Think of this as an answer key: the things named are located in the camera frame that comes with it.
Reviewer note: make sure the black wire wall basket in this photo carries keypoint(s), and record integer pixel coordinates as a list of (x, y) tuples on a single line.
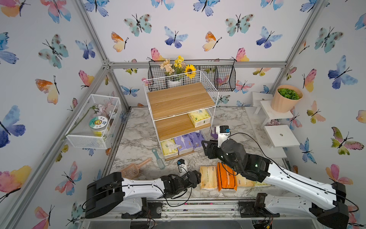
[(221, 75)]

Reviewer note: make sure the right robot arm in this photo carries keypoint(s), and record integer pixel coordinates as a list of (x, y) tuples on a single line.
[(327, 200)]

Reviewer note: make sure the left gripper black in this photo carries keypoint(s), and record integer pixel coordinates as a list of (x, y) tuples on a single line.
[(197, 180)]

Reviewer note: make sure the teal small brush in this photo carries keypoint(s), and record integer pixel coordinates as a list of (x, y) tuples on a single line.
[(159, 161)]

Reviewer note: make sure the white stepped stand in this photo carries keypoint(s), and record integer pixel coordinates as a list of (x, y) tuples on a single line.
[(272, 138)]

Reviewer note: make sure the purple and pink garden fork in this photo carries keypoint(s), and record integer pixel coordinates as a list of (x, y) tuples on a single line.
[(213, 133)]

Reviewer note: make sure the artificial flower bouquet in pot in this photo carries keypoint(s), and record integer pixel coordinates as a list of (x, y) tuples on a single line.
[(177, 68)]

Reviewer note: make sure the green-white tissue pack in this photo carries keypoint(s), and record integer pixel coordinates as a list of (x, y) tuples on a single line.
[(200, 118)]

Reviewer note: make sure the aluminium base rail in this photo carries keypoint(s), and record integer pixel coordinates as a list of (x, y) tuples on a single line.
[(200, 214)]

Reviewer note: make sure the yellow-green tissue pack top shelf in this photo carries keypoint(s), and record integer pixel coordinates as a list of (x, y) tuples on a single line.
[(260, 184)]

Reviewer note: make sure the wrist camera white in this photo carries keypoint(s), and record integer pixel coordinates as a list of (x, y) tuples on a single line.
[(182, 167), (223, 134)]

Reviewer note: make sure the white wire three-tier shelf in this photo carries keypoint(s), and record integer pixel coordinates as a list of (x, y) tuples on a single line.
[(170, 105)]

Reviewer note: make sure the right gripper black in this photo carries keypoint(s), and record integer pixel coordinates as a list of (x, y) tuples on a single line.
[(212, 148)]

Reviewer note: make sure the pink plastic scoop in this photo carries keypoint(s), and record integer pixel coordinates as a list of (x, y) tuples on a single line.
[(132, 170)]

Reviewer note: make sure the orange-yellow tissue pack top shelf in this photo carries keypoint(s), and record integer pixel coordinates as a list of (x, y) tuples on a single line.
[(243, 182)]

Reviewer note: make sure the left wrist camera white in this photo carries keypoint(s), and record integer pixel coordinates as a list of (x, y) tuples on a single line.
[(182, 167)]

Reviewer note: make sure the purple tissue pack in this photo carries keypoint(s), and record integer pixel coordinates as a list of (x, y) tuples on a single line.
[(196, 139), (184, 144)]

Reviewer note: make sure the bright orange tissue pack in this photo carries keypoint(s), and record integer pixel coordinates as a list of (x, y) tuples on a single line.
[(227, 181)]

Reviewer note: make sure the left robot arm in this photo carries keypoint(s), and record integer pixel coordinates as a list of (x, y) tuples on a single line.
[(115, 191)]

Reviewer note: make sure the artificial pink rose stem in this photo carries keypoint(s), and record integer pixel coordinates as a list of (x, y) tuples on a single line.
[(81, 125)]

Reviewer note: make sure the white wire wall basket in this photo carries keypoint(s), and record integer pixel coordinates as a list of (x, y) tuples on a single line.
[(92, 141)]

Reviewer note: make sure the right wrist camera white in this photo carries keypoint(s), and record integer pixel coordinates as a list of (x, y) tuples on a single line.
[(223, 134)]

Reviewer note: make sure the pale orange tissue pack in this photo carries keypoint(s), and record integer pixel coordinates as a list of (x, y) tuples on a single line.
[(208, 178)]

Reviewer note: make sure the round green-lidded jar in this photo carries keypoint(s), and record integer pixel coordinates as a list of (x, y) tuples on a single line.
[(99, 125)]

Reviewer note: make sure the pink pot with green plant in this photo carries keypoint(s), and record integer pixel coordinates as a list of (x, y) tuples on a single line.
[(285, 98)]

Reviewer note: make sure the yellow tissue pack bottom shelf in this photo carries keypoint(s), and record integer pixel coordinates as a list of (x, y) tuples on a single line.
[(169, 148)]

